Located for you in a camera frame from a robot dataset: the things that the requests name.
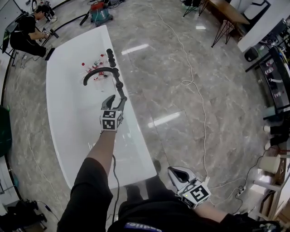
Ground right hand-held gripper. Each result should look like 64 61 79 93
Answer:
167 165 212 210

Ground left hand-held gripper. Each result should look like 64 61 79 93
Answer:
99 94 128 133

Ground person's right forearm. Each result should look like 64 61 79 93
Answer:
194 200 230 224

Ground person's left forearm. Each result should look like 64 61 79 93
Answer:
85 129 117 169

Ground white bathtub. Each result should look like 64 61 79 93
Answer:
45 24 158 190

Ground person's black trousers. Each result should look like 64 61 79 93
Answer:
124 159 175 205

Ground pile of small red-capped bottles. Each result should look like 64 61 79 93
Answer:
77 53 110 92

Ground black vacuum floor head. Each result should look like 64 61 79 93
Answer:
44 47 56 62

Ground cream plastic jug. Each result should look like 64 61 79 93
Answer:
259 155 282 174

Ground person's black shirt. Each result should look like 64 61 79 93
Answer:
57 157 283 232

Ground red and green vacuum cleaner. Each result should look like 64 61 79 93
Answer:
89 0 114 25

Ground black shelf rack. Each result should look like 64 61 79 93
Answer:
245 18 290 121

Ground black round bin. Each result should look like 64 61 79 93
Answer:
244 46 259 63

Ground black floor equipment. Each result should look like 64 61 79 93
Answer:
6 198 48 232

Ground wooden table with black legs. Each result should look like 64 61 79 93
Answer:
182 0 250 48

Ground tall black faucet handle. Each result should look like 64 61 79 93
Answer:
106 48 117 68

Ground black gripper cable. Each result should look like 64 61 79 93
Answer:
110 155 121 224

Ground white floor cable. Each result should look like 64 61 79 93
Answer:
126 0 210 180

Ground black vacuum hose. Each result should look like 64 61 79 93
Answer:
52 13 92 32

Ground pink wire wastebasket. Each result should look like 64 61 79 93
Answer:
222 19 234 32

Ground white panel with black frame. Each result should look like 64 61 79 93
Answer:
243 0 272 21

